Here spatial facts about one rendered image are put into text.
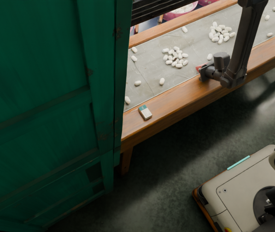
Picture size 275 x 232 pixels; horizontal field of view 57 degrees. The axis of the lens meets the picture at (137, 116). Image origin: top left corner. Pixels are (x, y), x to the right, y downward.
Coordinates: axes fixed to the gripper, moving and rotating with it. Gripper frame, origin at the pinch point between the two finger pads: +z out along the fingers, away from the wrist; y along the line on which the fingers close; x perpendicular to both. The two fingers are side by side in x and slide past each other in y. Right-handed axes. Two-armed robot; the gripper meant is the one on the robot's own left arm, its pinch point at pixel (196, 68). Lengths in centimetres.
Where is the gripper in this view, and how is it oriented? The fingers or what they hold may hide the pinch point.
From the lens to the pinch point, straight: 132.0
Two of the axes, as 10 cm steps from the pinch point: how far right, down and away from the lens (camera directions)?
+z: -4.5, -3.4, 8.3
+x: 2.6, 8.3, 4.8
